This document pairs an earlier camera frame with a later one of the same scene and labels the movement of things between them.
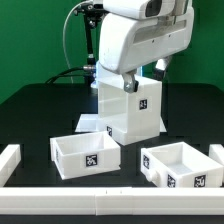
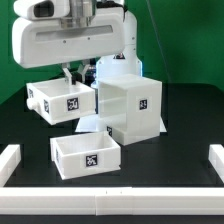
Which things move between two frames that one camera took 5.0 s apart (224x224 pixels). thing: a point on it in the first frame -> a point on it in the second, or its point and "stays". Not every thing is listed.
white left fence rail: (9, 160) stays
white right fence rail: (216, 152) stays
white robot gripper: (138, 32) -> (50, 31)
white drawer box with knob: (179, 165) -> (55, 100)
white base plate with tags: (90, 123) stays
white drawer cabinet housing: (129, 117) stays
